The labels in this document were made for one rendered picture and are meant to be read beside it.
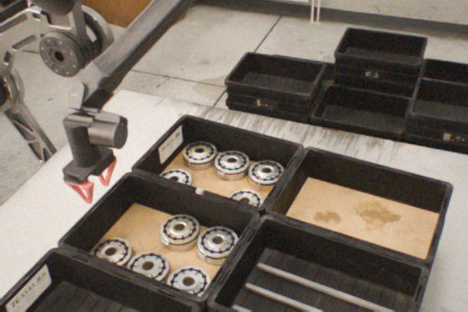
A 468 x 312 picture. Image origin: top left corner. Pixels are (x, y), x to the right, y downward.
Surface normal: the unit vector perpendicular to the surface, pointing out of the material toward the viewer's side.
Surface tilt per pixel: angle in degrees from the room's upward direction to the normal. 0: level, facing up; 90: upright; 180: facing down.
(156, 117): 0
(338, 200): 0
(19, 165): 0
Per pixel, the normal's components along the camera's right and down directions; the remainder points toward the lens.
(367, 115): -0.04, -0.80
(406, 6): -0.37, 0.57
